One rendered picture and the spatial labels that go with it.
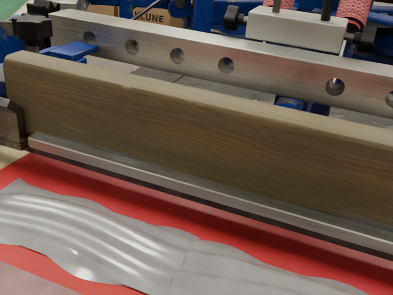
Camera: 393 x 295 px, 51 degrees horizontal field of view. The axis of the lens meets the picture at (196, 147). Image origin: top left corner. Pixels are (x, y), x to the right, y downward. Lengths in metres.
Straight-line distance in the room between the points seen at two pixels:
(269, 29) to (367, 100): 0.16
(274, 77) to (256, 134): 0.23
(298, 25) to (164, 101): 0.29
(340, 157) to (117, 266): 0.17
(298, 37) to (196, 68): 0.14
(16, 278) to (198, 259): 0.12
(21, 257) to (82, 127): 0.12
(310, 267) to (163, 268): 0.11
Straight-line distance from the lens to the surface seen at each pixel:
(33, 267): 0.32
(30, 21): 0.53
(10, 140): 0.42
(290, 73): 0.53
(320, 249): 0.36
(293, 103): 0.73
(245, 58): 0.53
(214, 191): 0.32
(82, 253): 0.32
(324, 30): 0.56
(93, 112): 0.36
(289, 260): 0.34
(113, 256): 0.31
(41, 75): 0.38
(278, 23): 0.57
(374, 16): 1.05
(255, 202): 0.32
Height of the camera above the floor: 1.18
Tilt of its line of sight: 29 degrees down
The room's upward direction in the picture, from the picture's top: 5 degrees clockwise
